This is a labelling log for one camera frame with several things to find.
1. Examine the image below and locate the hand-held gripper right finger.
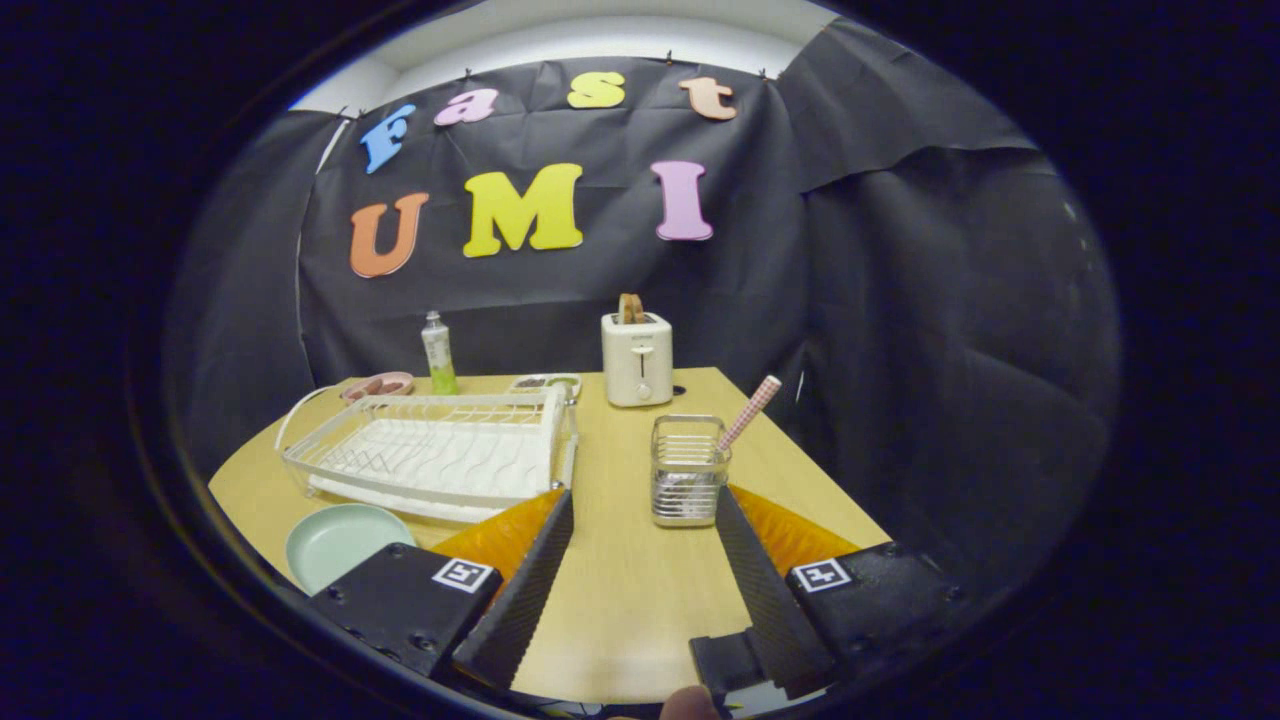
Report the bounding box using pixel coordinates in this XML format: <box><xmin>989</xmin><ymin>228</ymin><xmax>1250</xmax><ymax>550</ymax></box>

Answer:
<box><xmin>688</xmin><ymin>485</ymin><xmax>971</xmax><ymax>701</ymax></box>

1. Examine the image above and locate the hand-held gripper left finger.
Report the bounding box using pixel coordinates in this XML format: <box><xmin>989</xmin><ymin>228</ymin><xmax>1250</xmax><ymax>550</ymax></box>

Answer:
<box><xmin>308</xmin><ymin>487</ymin><xmax>576</xmax><ymax>691</ymax></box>

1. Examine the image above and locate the metal wire basket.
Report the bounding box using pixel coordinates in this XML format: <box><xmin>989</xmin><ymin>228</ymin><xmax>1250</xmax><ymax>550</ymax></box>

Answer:
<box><xmin>650</xmin><ymin>414</ymin><xmax>733</xmax><ymax>529</ymax></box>

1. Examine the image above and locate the white wire dish rack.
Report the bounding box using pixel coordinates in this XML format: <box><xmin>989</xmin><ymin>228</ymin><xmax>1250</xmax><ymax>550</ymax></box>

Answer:
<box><xmin>275</xmin><ymin>383</ymin><xmax>581</xmax><ymax>523</ymax></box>

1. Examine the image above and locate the spoon with pink checked handle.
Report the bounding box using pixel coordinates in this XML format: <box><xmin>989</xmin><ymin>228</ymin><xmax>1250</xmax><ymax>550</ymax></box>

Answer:
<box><xmin>715</xmin><ymin>375</ymin><xmax>783</xmax><ymax>453</ymax></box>

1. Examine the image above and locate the light green plate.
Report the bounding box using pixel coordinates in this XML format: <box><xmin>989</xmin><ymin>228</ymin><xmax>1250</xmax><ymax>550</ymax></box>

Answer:
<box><xmin>285</xmin><ymin>503</ymin><xmax>416</xmax><ymax>596</ymax></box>

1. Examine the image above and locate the pink plate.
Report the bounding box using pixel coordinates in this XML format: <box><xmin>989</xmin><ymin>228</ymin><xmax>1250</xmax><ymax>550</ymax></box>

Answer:
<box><xmin>340</xmin><ymin>372</ymin><xmax>415</xmax><ymax>404</ymax></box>

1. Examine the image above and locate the white ribbed drip tray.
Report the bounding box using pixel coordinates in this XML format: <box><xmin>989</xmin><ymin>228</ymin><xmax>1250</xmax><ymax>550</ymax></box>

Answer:
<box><xmin>308</xmin><ymin>418</ymin><xmax>554</xmax><ymax>523</ymax></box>

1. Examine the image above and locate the white divided tray with beans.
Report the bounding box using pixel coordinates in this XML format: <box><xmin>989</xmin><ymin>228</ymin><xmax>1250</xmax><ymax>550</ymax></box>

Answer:
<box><xmin>508</xmin><ymin>373</ymin><xmax>583</xmax><ymax>404</ymax></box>

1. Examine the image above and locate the green drink bottle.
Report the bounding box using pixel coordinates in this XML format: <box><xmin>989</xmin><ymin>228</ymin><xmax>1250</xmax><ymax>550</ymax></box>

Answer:
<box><xmin>421</xmin><ymin>310</ymin><xmax>461</xmax><ymax>396</ymax></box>

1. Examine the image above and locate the white toaster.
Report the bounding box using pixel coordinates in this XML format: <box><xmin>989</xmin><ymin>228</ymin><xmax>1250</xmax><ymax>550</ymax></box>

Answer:
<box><xmin>601</xmin><ymin>311</ymin><xmax>675</xmax><ymax>408</ymax></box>

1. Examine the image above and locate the black backdrop cloth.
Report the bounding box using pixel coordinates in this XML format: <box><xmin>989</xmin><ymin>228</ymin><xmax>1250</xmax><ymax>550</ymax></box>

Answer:
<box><xmin>165</xmin><ymin>20</ymin><xmax>1121</xmax><ymax>601</ymax></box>

